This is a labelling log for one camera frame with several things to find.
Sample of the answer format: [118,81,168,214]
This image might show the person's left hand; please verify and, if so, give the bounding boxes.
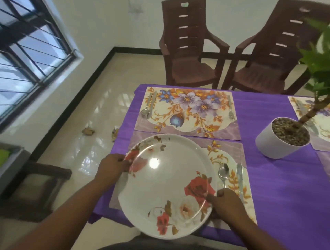
[95,154,131,187]

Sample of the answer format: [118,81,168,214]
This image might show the person's right hand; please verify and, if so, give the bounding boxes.
[206,188,248,230]

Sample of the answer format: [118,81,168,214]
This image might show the steel spoon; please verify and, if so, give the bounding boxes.
[141,94,151,120]
[307,117,320,136]
[218,163,230,189]

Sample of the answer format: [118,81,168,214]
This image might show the stack of floral plates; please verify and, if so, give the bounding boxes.
[118,134,218,240]

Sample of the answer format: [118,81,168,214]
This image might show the steel fork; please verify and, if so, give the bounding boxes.
[226,95,236,122]

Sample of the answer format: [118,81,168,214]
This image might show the person's right forearm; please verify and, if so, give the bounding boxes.
[227,216,287,250]

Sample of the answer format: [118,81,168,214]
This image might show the person's left forearm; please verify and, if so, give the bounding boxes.
[13,178,114,250]

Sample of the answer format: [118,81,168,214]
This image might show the person's dark clothing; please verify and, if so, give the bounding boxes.
[98,236,248,250]

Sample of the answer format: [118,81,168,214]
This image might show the purple cloth table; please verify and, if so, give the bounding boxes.
[89,83,330,248]

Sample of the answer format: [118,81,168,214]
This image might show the green plant with white pot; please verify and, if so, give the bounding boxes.
[255,18,330,159]

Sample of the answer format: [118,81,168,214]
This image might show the grey plastic tray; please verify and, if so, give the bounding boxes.
[0,143,25,194]

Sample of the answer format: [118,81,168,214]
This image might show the green cloth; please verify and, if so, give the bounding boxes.
[0,149,11,167]

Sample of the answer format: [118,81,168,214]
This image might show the black barred window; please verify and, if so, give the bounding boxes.
[0,0,84,133]

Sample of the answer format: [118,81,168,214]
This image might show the brown plastic chair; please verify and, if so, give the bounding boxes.
[221,0,330,95]
[158,0,230,89]

